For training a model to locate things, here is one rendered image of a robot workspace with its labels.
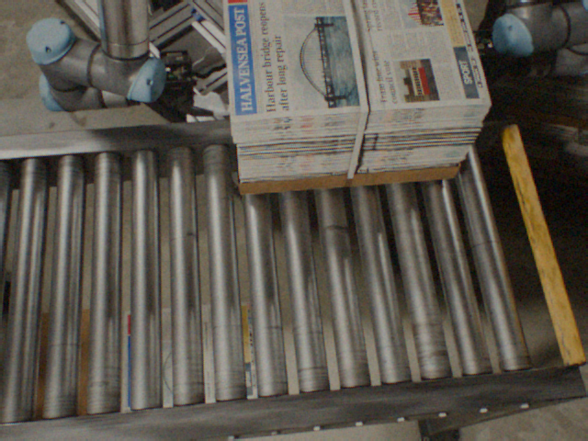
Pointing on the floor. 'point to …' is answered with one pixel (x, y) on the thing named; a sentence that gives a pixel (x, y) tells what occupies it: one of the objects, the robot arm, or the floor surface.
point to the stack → (569, 96)
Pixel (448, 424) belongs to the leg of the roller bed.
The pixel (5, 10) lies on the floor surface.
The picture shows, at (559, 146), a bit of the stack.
